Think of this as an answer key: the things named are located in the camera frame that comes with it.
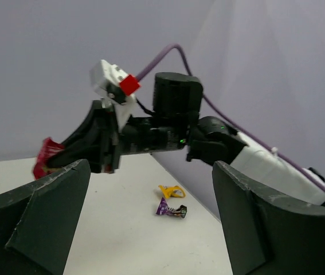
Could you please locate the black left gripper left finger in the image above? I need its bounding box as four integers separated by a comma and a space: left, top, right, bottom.
0, 160, 91, 274

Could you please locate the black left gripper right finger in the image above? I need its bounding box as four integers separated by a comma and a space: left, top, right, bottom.
212, 162, 325, 274

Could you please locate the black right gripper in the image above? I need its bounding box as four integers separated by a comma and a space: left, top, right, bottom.
47, 100, 187, 174

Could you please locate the red pink snack pouch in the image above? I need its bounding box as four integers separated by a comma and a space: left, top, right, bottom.
32, 137, 65, 180

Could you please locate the purple M&M snack packet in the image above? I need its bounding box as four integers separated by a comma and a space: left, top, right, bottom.
156, 198, 187, 218

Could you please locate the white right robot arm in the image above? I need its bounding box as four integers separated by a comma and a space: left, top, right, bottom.
44, 72, 325, 206

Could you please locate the yellow purple snack packet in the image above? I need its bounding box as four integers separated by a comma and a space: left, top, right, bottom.
158, 185, 186, 199

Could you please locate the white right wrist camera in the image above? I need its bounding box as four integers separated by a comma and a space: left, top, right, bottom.
89, 60, 140, 131

